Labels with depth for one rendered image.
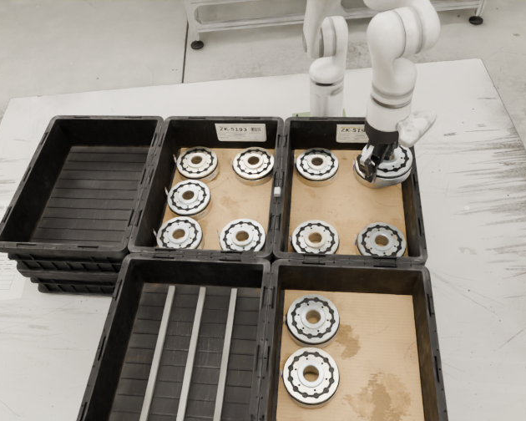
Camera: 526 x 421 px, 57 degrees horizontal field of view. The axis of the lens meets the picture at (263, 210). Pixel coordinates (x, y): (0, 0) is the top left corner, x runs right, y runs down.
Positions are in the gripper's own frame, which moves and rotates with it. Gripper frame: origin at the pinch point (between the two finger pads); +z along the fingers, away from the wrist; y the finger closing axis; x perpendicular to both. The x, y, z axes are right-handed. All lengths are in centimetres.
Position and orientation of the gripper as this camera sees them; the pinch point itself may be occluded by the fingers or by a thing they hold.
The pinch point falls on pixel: (377, 168)
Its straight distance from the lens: 101.2
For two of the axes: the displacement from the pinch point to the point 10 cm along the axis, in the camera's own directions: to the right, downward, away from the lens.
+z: 0.7, 5.8, 8.1
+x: 7.4, 5.1, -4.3
